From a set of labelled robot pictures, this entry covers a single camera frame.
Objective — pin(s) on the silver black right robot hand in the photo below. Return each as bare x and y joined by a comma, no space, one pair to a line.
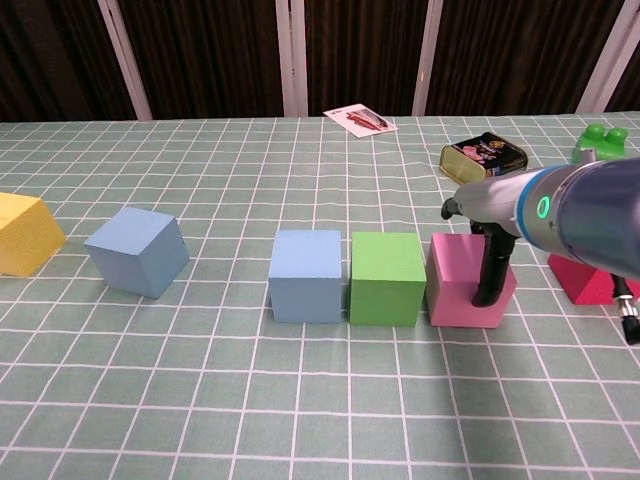
490,200

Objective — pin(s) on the pink foam cube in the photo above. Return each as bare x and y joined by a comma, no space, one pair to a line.
450,290

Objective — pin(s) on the green foam cube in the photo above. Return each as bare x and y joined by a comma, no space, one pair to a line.
385,285

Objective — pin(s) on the light blue foam cube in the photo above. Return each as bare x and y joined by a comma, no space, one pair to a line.
135,250
305,280

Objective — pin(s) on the black printed tin can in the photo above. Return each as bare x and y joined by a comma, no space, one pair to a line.
475,160

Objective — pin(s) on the green studded toy brick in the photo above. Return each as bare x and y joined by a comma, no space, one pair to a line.
600,142

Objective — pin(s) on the magenta red foam cube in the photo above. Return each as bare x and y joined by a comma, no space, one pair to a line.
585,287

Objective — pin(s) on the white playing card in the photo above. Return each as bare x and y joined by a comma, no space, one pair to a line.
362,120

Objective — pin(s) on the green checked tablecloth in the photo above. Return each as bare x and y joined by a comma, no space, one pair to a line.
350,400

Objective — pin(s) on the dark brown pleated curtain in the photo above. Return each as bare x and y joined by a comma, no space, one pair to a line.
210,60

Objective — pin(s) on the yellow foam cube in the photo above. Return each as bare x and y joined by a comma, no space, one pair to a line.
25,235

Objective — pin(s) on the white frame post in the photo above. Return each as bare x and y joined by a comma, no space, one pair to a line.
428,60
609,60
294,60
125,60

